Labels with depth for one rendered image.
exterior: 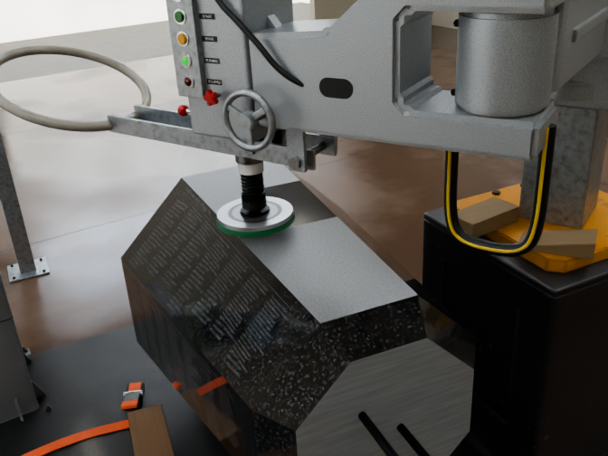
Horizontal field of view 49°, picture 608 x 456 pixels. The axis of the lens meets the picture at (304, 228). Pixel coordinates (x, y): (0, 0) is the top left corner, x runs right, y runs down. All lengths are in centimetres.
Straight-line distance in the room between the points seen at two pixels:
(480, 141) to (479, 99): 8
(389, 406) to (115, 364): 160
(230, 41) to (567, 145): 101
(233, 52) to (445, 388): 93
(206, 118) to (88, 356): 157
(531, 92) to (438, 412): 77
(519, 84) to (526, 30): 10
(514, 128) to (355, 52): 36
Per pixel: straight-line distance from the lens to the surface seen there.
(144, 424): 241
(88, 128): 201
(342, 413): 152
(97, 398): 278
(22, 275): 383
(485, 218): 203
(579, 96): 196
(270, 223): 179
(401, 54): 143
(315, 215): 195
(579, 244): 196
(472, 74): 138
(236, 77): 162
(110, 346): 305
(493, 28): 134
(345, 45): 146
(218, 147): 178
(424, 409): 165
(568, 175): 208
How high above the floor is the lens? 169
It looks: 26 degrees down
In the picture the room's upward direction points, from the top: 3 degrees counter-clockwise
